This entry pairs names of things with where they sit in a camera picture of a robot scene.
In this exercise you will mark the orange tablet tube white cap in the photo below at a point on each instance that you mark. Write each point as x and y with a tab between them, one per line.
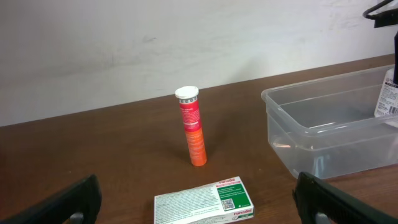
188	102

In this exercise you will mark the clear plastic container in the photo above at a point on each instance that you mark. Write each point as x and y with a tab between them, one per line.
327	127

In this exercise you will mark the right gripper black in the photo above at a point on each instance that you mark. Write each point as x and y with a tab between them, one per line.
385	19

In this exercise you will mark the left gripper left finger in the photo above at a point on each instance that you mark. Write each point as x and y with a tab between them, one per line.
83	197

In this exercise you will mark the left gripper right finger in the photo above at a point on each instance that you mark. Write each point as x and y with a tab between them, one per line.
319	202

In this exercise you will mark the white spray bottle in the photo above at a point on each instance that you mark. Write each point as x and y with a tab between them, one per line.
387	101

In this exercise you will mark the white green medicine box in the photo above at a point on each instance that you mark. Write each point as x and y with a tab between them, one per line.
225	201

